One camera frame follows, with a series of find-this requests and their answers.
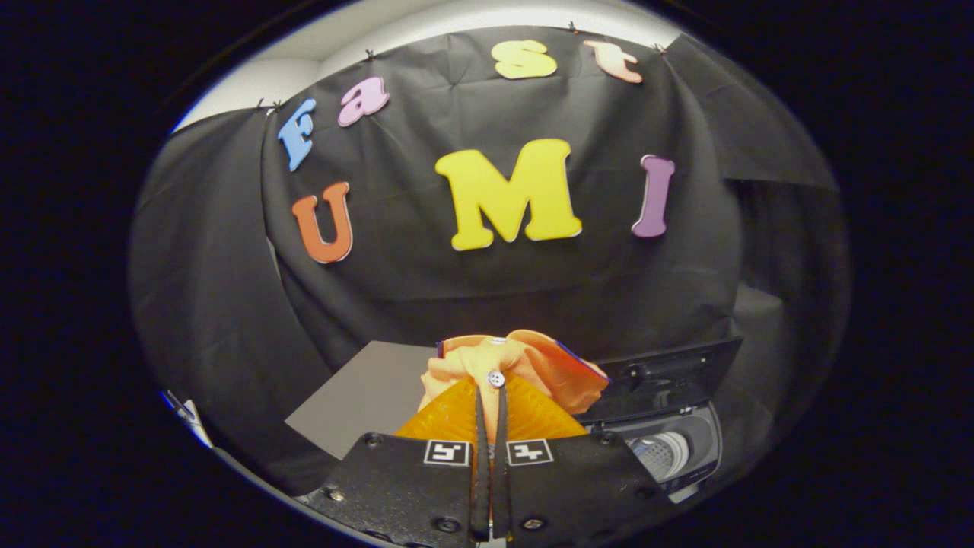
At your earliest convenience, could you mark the black backdrop cloth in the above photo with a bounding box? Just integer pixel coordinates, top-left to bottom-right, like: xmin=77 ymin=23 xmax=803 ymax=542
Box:
xmin=128 ymin=27 xmax=851 ymax=495

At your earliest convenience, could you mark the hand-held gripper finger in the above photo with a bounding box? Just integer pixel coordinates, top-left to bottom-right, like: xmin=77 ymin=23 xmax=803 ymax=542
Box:
xmin=297 ymin=377 xmax=492 ymax=545
xmin=491 ymin=373 xmax=686 ymax=543

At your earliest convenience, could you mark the orange shirt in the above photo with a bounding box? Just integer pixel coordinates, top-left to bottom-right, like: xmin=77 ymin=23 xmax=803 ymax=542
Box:
xmin=419 ymin=330 xmax=611 ymax=435

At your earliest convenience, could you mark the grey cabinet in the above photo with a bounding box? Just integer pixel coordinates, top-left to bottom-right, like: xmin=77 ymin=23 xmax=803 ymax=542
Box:
xmin=285 ymin=341 xmax=438 ymax=461

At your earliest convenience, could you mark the white and blue object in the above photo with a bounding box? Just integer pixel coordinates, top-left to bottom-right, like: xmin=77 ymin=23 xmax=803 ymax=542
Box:
xmin=161 ymin=390 xmax=214 ymax=448

